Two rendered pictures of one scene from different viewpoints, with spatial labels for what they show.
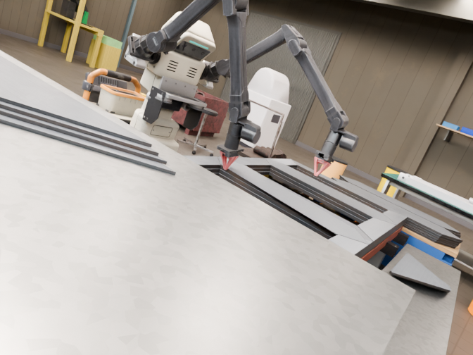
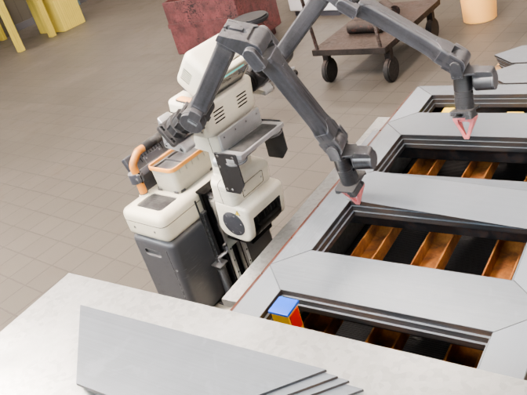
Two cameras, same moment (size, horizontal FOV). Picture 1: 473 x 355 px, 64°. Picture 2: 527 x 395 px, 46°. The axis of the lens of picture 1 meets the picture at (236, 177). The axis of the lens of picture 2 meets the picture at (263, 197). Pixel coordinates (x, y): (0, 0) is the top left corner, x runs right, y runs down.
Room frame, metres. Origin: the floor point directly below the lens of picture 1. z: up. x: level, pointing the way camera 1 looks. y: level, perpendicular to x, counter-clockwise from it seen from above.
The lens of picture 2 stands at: (-0.19, 0.02, 1.91)
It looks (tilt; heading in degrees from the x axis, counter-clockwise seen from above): 29 degrees down; 11
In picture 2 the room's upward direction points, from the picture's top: 17 degrees counter-clockwise
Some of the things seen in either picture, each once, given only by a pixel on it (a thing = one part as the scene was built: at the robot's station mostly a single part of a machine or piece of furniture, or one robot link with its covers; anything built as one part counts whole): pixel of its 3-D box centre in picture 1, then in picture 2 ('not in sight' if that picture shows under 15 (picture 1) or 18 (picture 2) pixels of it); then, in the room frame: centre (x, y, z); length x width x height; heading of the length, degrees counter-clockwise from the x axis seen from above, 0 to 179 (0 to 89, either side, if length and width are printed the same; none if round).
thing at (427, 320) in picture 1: (413, 294); not in sight; (1.28, -0.75, 0.73); 1.20 x 0.26 x 0.03; 150
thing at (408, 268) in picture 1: (423, 275); not in sight; (1.41, -0.82, 0.77); 0.45 x 0.20 x 0.04; 150
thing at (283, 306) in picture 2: not in sight; (284, 308); (1.04, 0.29, 0.88); 0.06 x 0.06 x 0.02; 60
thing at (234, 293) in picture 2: not in sight; (336, 197); (1.90, 0.14, 0.66); 1.30 x 0.20 x 0.03; 150
